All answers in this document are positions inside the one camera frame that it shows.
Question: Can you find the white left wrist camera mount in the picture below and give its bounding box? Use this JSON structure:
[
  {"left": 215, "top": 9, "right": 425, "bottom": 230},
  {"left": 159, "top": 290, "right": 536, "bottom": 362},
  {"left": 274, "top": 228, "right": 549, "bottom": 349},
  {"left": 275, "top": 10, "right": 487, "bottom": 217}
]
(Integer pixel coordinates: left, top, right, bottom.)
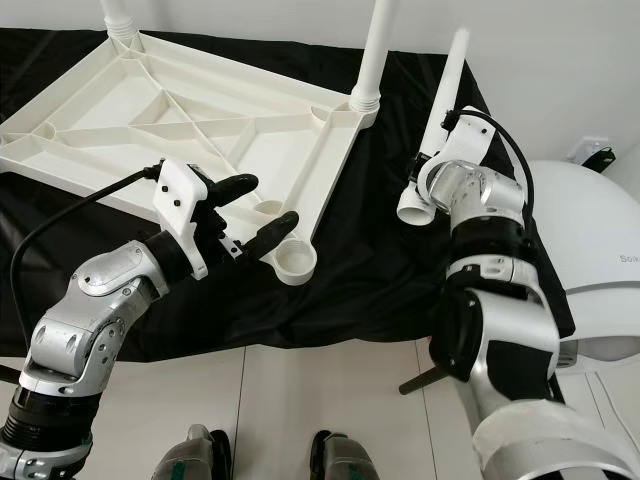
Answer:
[{"left": 155, "top": 158, "right": 213, "bottom": 281}]

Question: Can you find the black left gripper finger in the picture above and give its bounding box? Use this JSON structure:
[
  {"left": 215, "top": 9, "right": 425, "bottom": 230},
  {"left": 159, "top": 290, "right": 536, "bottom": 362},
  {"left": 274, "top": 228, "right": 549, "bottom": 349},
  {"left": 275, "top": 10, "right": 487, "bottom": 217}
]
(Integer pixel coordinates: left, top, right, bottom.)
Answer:
[
  {"left": 212, "top": 172, "right": 261, "bottom": 201},
  {"left": 244, "top": 210, "right": 301, "bottom": 263}
]

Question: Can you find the black power plug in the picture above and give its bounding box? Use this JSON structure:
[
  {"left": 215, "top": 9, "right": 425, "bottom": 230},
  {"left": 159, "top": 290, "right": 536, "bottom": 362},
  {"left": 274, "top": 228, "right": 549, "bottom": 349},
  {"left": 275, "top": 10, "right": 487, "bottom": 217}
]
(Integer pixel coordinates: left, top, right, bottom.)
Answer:
[{"left": 580, "top": 147, "right": 617, "bottom": 170}]

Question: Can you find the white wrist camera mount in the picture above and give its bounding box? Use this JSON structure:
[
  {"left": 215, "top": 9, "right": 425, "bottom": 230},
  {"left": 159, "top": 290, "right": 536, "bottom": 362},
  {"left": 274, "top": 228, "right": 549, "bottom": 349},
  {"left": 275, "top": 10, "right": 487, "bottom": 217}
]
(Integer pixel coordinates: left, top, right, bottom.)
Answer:
[
  {"left": 155, "top": 158, "right": 213, "bottom": 281},
  {"left": 443, "top": 105, "right": 501, "bottom": 173}
]

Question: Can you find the white plastic table top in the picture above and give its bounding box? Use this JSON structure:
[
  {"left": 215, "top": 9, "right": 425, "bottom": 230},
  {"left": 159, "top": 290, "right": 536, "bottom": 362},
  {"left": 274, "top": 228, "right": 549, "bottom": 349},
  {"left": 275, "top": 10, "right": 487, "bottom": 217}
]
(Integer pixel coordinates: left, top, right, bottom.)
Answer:
[{"left": 0, "top": 30, "right": 379, "bottom": 287}]

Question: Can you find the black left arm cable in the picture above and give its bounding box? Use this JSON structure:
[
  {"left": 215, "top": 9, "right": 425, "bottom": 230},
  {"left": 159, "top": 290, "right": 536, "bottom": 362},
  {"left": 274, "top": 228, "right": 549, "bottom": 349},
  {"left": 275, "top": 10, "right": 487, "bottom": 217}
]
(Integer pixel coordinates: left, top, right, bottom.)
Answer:
[{"left": 10, "top": 163, "right": 166, "bottom": 331}]

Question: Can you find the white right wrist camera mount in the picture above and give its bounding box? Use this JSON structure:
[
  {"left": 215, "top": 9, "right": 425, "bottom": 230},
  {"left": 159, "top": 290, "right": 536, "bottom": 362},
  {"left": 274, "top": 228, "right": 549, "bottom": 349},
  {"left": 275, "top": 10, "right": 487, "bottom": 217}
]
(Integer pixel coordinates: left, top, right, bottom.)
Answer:
[{"left": 443, "top": 105, "right": 501, "bottom": 173}]

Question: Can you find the white plastic table leg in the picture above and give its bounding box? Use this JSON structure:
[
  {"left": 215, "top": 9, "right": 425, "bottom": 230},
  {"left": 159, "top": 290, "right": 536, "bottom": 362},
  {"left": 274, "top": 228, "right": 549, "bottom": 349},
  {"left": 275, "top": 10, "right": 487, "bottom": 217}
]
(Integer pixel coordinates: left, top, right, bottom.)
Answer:
[
  {"left": 350, "top": 0, "right": 397, "bottom": 113},
  {"left": 396, "top": 28, "right": 471, "bottom": 227},
  {"left": 102, "top": 0, "right": 146, "bottom": 46}
]

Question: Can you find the white dome litter box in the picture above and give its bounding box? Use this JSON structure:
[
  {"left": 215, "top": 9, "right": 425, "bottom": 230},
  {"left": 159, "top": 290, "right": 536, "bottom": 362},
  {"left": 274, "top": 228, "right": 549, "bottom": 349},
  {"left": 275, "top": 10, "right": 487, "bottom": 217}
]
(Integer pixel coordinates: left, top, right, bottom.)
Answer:
[{"left": 525, "top": 160, "right": 640, "bottom": 376}]

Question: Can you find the white wall socket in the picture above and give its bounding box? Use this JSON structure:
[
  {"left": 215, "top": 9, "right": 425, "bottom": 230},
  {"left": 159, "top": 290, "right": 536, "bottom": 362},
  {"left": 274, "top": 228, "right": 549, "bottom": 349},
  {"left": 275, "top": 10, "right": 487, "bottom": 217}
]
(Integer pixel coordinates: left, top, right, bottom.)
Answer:
[{"left": 568, "top": 135, "right": 603, "bottom": 161}]

